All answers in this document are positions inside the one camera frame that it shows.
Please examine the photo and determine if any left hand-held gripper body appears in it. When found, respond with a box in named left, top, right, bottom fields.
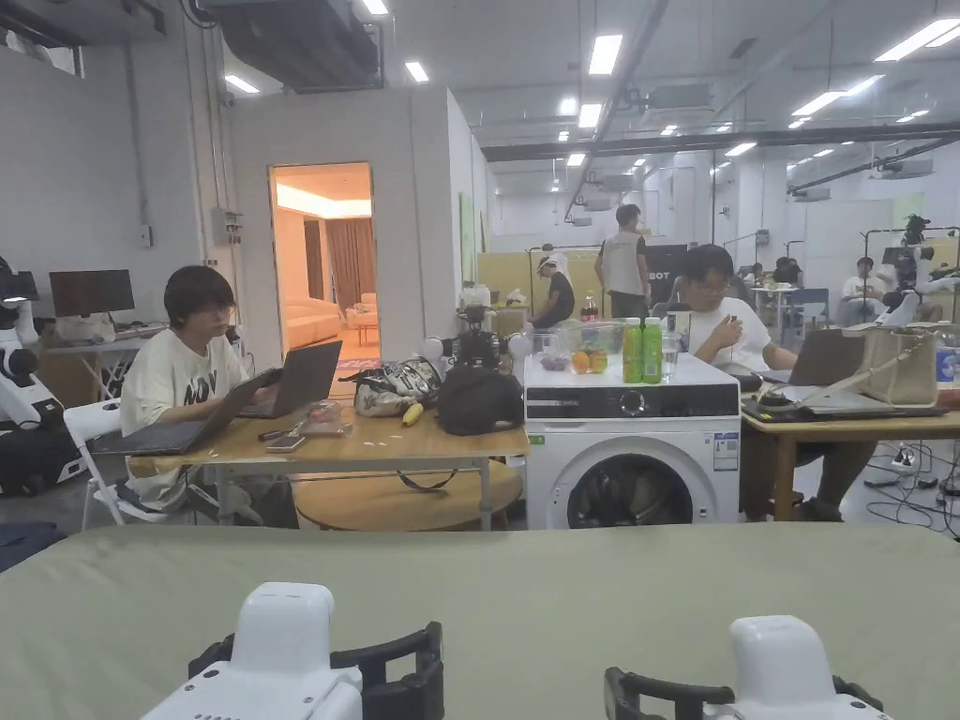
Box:
left=141, top=580, right=367, bottom=720

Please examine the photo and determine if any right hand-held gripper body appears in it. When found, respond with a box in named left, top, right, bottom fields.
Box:
left=703, top=614, right=888, bottom=720

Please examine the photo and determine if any bed with pale green sheet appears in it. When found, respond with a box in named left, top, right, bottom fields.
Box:
left=0, top=523, right=960, bottom=720

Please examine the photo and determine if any round low wooden table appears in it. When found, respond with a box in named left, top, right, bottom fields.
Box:
left=292, top=456, right=525, bottom=533

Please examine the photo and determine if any wooden table with laptops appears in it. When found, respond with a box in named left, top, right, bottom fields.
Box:
left=88, top=339, right=531, bottom=530

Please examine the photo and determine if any white washing machine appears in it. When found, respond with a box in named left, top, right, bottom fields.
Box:
left=522, top=314, right=743, bottom=533

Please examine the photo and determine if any wooden table with beige bag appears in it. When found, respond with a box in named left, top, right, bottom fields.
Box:
left=738, top=323, right=960, bottom=524

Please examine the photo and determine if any white folding chair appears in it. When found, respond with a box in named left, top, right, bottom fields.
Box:
left=63, top=400, right=173, bottom=528

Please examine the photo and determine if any robot with black head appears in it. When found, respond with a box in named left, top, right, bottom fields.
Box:
left=422, top=303, right=535, bottom=374

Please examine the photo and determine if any desk with black monitor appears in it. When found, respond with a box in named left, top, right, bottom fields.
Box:
left=36, top=268, right=171, bottom=410

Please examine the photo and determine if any group of people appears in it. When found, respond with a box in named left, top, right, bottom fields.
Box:
left=742, top=254, right=948, bottom=327

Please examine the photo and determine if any robot with white arms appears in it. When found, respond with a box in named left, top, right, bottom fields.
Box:
left=876, top=213, right=960, bottom=329

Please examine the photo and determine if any bundle of floor cables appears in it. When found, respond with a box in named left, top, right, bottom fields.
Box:
left=862, top=441, right=960, bottom=543

